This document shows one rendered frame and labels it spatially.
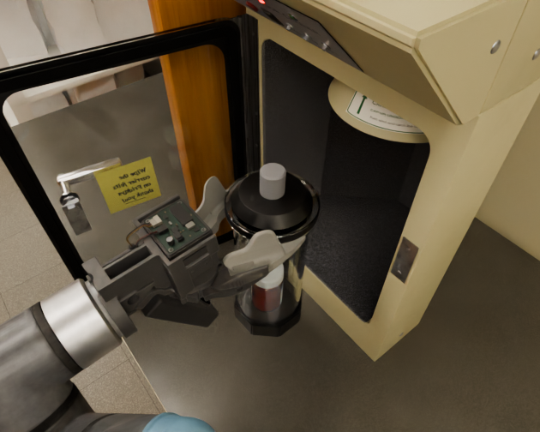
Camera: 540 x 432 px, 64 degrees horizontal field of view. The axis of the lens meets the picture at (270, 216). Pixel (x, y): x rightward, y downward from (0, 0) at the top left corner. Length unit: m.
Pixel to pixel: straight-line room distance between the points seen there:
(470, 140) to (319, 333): 0.46
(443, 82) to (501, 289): 0.64
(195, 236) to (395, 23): 0.25
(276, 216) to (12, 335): 0.26
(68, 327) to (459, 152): 0.37
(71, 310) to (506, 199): 0.81
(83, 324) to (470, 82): 0.36
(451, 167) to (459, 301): 0.46
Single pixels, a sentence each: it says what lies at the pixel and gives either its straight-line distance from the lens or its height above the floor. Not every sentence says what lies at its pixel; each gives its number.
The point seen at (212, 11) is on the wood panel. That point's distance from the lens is 0.62.
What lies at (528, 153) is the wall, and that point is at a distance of 0.92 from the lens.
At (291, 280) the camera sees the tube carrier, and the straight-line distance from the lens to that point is 0.54.
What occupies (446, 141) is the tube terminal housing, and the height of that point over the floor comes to 1.37.
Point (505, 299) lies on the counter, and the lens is 0.89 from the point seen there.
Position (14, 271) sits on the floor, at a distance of 2.28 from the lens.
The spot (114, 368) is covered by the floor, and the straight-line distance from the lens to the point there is 1.85.
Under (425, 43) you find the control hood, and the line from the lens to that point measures 0.26.
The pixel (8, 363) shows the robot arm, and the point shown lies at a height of 1.27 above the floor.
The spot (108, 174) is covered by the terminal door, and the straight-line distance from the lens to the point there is 0.61.
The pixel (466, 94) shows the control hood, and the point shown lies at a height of 1.44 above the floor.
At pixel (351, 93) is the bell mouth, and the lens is 0.51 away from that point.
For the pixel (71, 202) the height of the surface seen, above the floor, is 1.21.
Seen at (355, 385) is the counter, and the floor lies 0.94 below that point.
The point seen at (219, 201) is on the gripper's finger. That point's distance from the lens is 0.51.
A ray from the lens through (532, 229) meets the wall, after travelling 0.99.
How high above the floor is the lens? 1.61
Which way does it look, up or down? 48 degrees down
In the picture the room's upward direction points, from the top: straight up
